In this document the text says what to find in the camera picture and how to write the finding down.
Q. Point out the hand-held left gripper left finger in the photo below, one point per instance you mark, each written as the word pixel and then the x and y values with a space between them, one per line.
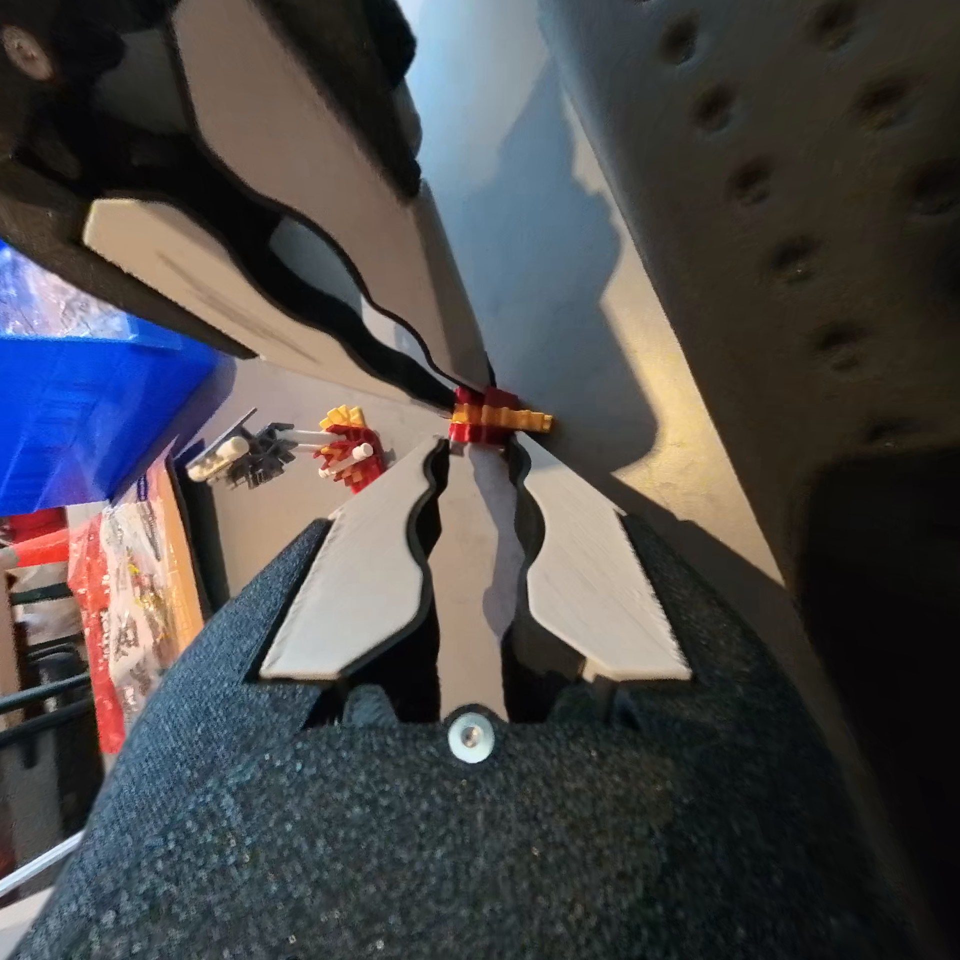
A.
pixel 352 592

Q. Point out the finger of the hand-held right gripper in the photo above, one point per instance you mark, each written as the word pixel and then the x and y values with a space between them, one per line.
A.
pixel 187 262
pixel 300 127

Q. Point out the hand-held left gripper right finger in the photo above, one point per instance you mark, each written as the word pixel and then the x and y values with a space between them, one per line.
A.
pixel 600 592

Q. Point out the small red toy assembly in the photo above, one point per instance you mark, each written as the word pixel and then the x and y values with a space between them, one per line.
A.
pixel 352 457

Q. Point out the yellow fan connector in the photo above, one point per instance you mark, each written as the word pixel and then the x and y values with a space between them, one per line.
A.
pixel 529 421

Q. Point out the clear bag of small parts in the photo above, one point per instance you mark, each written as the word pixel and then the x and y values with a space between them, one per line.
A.
pixel 45 292

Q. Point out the small blue plastic bin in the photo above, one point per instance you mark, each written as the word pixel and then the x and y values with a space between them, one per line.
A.
pixel 90 405

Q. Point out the shiny plastic bag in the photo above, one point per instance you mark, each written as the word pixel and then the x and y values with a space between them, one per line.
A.
pixel 127 600

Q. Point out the orange traffic cone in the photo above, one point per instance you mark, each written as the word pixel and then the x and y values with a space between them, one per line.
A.
pixel 41 544

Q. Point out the black perforated tray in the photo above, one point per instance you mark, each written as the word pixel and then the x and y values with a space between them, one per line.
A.
pixel 787 225

